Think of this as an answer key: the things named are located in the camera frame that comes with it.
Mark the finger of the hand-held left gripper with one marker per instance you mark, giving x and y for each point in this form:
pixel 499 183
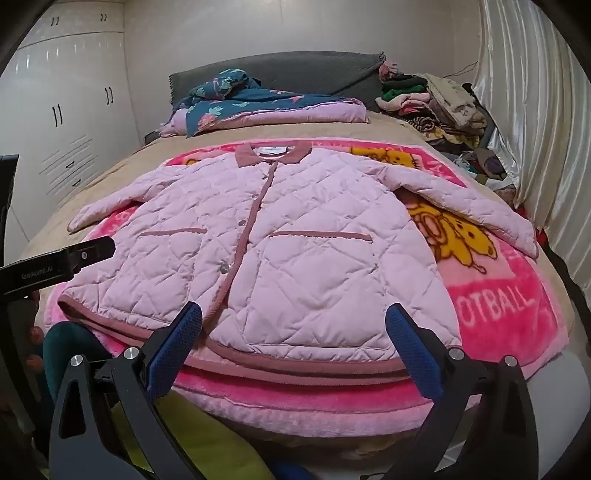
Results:
pixel 90 251

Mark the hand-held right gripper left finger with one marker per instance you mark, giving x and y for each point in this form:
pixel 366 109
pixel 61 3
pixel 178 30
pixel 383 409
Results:
pixel 178 341

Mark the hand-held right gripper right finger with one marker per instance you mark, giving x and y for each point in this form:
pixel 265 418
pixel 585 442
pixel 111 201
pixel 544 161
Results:
pixel 413 350

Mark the pink quilted jacket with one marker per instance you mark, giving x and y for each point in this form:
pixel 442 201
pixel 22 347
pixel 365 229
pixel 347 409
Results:
pixel 286 240

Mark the pile of folded clothes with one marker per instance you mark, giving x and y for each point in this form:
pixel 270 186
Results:
pixel 438 106

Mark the person's left hand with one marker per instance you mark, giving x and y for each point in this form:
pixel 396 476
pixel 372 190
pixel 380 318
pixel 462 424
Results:
pixel 33 334

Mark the person's teal pants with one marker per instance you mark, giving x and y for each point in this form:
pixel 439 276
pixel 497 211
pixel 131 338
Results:
pixel 69 341

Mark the pink printed blanket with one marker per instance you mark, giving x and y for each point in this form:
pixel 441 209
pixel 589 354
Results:
pixel 498 295

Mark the yellow-green cloth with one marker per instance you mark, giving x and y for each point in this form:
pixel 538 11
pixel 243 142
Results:
pixel 217 443

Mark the white wardrobe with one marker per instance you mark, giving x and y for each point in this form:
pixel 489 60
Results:
pixel 60 92

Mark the teal floral pink quilt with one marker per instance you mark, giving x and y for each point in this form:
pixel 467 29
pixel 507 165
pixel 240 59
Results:
pixel 258 110

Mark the white satin curtain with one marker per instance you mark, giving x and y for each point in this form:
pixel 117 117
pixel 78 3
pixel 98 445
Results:
pixel 540 115

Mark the grey headboard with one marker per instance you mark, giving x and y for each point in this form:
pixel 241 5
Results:
pixel 300 74

